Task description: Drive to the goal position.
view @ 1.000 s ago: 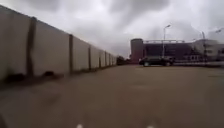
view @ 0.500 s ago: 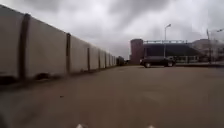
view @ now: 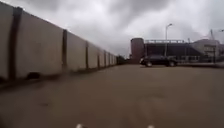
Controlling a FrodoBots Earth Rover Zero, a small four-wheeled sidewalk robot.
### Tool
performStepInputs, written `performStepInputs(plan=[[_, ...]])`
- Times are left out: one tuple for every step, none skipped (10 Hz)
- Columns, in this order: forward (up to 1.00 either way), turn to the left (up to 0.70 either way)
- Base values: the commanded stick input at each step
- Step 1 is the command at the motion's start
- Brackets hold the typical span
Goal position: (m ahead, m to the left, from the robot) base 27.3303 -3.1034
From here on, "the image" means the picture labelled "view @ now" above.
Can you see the brown dirt road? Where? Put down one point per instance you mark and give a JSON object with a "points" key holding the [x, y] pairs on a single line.
{"points": [[126, 96]]}

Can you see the black car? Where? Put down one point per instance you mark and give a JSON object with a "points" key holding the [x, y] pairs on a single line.
{"points": [[158, 60]]}

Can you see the red brick tower building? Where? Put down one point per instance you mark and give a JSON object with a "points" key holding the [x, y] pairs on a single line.
{"points": [[166, 50]]}

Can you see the street lamp pole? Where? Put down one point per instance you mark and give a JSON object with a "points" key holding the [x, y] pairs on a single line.
{"points": [[166, 40]]}

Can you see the robot's own part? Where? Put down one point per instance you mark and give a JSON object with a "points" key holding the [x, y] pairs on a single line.
{"points": [[79, 126], [151, 126]]}

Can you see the pale building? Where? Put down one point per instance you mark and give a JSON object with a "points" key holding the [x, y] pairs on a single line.
{"points": [[210, 48]]}

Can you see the long concrete panel wall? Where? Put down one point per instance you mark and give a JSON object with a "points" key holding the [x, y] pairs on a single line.
{"points": [[40, 50]]}

